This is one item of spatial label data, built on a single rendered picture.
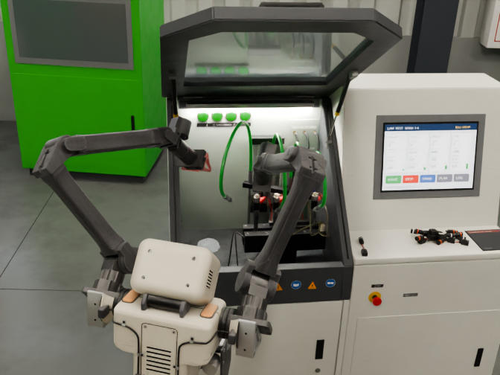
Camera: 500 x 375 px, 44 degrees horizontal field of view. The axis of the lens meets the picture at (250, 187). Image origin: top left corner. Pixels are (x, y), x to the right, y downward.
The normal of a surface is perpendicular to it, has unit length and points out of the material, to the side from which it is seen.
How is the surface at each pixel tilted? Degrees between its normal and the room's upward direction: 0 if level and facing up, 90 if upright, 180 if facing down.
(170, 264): 48
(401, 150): 76
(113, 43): 90
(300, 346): 90
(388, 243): 0
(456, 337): 90
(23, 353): 0
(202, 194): 90
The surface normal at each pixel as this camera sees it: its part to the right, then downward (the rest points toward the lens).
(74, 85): -0.10, 0.43
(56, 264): 0.04, -0.90
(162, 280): -0.16, -0.30
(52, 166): 0.74, -0.14
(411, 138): 0.14, 0.21
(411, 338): 0.14, 0.44
